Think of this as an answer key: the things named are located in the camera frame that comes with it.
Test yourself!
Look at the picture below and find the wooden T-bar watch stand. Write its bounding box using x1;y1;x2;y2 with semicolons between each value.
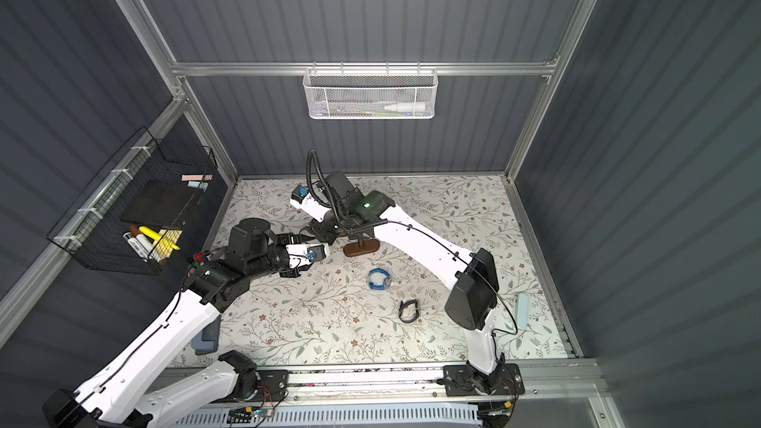
343;238;381;258

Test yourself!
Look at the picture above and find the blue white wrist watch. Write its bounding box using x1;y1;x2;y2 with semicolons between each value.
368;267;392;291

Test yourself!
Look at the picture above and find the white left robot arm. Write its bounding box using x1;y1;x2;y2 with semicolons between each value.
43;218;329;427

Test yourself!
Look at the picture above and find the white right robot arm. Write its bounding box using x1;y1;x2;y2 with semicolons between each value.
291;150;505;378

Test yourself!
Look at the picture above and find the black slim band watch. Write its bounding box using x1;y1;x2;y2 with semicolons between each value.
398;299;420;324

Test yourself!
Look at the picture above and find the pink cup with markers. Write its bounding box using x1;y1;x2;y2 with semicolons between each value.
188;252;212;269

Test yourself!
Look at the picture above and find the yellow highlighter marker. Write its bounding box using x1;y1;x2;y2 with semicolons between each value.
139;226;182;252

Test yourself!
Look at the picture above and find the white tube in basket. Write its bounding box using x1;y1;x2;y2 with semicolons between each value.
384;102;426;116

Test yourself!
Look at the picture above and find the white marker in basket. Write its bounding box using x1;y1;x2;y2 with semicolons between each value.
123;232;151;261

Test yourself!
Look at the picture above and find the pale green tube on table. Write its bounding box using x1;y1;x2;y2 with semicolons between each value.
514;292;530;332

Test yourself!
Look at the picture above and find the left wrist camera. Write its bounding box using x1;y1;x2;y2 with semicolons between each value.
306;243;330;265

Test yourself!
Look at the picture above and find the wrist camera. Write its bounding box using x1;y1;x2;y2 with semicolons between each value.
289;184;330;222
306;243;330;265

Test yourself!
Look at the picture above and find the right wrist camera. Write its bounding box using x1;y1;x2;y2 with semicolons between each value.
289;184;330;222

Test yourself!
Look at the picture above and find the white wire mesh basket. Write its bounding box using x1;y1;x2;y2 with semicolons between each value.
302;69;439;120

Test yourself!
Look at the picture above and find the black wire wall basket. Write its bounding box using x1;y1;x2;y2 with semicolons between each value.
48;131;217;275

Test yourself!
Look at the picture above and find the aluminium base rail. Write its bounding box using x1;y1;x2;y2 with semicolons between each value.
258;359;610;406

